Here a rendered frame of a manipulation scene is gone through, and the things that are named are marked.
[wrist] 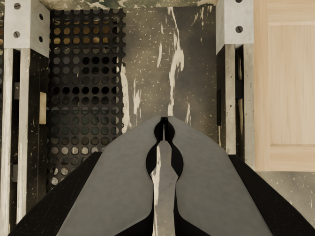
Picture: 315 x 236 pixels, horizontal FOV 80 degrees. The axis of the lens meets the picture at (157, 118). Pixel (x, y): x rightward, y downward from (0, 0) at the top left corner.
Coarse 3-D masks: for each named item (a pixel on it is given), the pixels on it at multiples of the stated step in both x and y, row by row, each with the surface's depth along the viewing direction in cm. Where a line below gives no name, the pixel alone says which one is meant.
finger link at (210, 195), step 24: (168, 120) 11; (192, 144) 9; (216, 144) 9; (192, 168) 8; (216, 168) 8; (192, 192) 7; (216, 192) 7; (240, 192) 7; (192, 216) 6; (216, 216) 6; (240, 216) 6
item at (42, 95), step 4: (40, 92) 46; (40, 96) 46; (44, 96) 48; (40, 100) 46; (44, 100) 48; (40, 104) 46; (44, 104) 48; (40, 108) 46; (44, 108) 48; (40, 112) 46; (44, 112) 48; (40, 116) 46; (44, 116) 48; (40, 120) 46; (44, 120) 48
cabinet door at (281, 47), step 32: (256, 0) 45; (288, 0) 45; (256, 32) 45; (288, 32) 45; (256, 64) 45; (288, 64) 45; (256, 96) 45; (288, 96) 45; (256, 128) 44; (288, 128) 44; (256, 160) 44; (288, 160) 44
